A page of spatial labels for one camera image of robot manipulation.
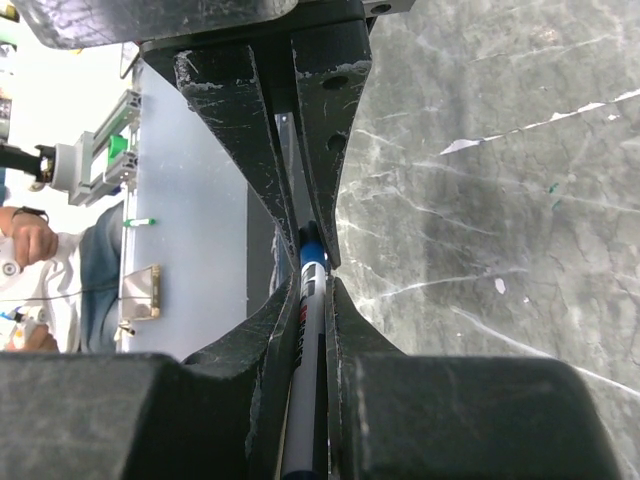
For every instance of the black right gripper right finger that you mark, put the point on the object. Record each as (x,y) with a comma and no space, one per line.
(399,416)

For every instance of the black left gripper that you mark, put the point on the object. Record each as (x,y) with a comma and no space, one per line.
(221,83)

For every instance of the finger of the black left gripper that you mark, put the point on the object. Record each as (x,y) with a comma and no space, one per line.
(331,66)

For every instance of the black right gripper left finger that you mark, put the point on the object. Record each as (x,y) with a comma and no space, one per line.
(215,415)

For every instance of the white whiteboard marker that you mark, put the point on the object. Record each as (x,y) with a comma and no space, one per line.
(305,445)

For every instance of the blue marker cap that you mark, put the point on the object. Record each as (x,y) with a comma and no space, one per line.
(311,247)

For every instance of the green plastic object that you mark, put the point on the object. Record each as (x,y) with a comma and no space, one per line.
(117,145)

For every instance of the frosted acrylic panel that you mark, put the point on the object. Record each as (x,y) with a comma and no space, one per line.
(190,186)

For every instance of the person in blue jeans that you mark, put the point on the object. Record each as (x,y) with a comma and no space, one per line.
(74,278)

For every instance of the small brass-framed glass panel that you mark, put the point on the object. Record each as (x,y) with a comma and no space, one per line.
(141,294)

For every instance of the green capped marker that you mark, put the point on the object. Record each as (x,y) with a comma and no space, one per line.
(132,223)

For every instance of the aluminium extrusion frame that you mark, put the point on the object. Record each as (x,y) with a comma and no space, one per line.
(94,176)

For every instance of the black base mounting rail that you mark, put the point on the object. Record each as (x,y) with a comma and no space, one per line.
(266,263)

